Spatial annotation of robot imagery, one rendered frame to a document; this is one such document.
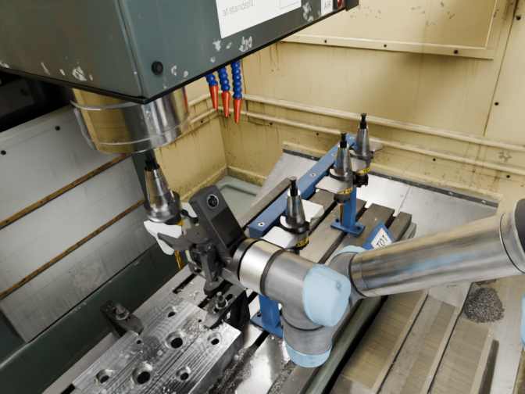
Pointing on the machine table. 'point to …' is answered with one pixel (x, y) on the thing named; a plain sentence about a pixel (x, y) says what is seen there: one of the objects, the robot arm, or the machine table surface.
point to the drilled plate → (222, 350)
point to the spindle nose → (130, 121)
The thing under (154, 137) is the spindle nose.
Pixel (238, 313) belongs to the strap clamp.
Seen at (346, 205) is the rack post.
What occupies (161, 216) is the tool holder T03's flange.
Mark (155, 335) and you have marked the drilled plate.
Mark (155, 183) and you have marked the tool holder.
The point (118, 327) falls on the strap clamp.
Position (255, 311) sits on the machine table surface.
